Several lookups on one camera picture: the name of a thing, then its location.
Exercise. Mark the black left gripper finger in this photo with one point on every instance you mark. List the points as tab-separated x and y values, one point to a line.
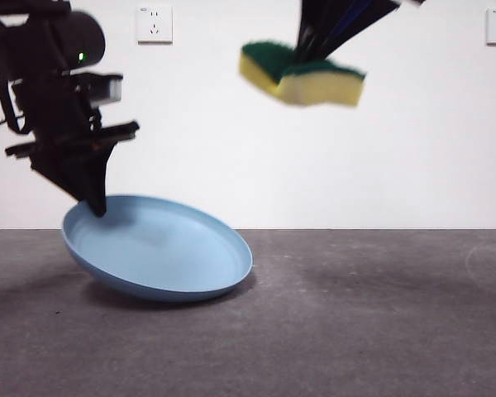
60	169
96	173

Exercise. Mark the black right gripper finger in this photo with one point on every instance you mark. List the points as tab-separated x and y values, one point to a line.
347	20
312	25

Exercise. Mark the yellow sponge with green pad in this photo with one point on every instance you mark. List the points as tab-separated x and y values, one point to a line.
314	89

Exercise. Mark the blue round plate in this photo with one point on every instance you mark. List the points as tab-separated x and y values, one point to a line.
157	256

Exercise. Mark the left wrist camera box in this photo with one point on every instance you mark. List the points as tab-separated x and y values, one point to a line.
103	87

